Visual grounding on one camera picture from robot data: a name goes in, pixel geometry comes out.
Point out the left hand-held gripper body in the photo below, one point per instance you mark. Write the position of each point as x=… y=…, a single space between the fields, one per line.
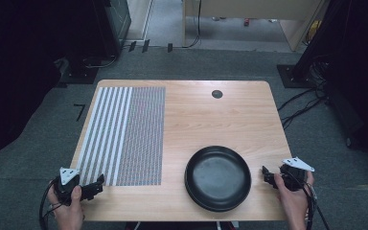
x=66 y=183

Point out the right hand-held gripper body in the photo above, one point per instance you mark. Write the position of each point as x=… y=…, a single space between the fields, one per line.
x=295 y=174

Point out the black round plate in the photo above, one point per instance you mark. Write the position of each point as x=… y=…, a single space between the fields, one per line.
x=218 y=178

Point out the person's left hand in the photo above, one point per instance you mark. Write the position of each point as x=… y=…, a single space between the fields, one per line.
x=67 y=212

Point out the person's right hand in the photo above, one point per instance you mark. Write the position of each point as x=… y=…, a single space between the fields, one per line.
x=292 y=204

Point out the striped woven placemat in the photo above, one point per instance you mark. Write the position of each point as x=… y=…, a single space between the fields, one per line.
x=124 y=135

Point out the black tape corner mark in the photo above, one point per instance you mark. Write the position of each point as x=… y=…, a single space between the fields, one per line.
x=81 y=110

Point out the black tape strip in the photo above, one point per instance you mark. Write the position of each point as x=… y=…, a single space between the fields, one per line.
x=132 y=46
x=170 y=47
x=145 y=45

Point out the yellow object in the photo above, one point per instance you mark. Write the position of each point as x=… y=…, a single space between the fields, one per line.
x=314 y=30

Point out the small red object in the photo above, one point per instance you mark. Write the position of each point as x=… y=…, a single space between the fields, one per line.
x=246 y=22

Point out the dark glass cabinet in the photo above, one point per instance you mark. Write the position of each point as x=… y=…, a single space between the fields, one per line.
x=118 y=22

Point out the light wooden desk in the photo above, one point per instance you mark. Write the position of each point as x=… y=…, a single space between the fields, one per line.
x=252 y=8

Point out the black stand base plate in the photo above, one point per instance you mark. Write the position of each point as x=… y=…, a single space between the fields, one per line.
x=292 y=76
x=80 y=75

